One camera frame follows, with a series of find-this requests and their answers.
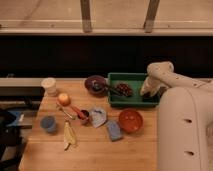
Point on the blue sponge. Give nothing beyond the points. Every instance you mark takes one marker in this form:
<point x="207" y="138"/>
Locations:
<point x="113" y="130"/>

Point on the small metal cup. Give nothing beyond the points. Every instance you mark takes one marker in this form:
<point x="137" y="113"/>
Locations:
<point x="87" y="120"/>

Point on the dark purple bowl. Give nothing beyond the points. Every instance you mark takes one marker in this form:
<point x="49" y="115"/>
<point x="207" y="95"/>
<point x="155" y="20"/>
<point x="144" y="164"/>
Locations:
<point x="88" y="85"/>

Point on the blue cup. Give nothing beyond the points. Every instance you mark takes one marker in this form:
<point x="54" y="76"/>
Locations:
<point x="48" y="124"/>

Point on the dark red grapes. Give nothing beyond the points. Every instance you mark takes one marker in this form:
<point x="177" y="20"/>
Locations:
<point x="124" y="89"/>

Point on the white plastic cup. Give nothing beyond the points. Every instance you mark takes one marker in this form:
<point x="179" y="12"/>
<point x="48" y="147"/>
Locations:
<point x="49" y="85"/>

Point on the black spoon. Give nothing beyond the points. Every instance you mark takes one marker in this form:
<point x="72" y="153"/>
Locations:
<point x="106" y="88"/>

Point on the red handled tool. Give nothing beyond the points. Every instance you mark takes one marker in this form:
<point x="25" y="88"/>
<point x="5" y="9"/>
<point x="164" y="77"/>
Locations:
<point x="78" y="111"/>

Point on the green plastic tray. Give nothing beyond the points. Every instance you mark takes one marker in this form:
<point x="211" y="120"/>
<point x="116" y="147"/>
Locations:
<point x="135" y="81"/>

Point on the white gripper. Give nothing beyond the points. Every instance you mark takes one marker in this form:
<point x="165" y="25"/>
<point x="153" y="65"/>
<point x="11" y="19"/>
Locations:
<point x="150" y="85"/>

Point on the orange red bowl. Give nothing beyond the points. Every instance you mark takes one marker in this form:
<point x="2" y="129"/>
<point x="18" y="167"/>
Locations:
<point x="130" y="120"/>

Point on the metal spoon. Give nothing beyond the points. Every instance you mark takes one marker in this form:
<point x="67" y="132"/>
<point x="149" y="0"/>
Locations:
<point x="59" y="107"/>

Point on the black chair with blue item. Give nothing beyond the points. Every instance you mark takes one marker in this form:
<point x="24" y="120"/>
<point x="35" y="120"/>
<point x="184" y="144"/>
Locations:
<point x="10" y="136"/>

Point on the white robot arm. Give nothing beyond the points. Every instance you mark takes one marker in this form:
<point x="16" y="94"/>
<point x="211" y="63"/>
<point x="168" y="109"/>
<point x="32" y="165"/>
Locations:
<point x="185" y="109"/>

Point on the grey crumpled cloth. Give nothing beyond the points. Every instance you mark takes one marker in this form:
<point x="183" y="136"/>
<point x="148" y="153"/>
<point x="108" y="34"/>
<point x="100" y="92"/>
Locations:
<point x="98" y="116"/>

